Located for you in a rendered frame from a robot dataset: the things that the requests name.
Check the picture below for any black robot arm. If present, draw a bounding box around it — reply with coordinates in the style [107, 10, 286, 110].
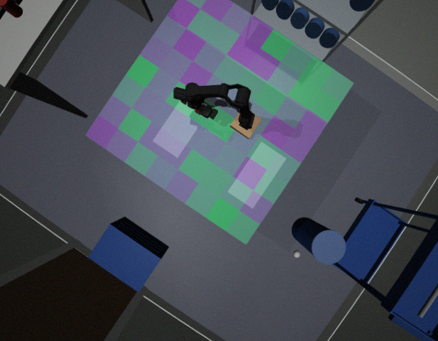
[173, 82, 255, 130]

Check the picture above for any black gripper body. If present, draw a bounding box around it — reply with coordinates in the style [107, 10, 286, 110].
[181, 101, 213, 118]

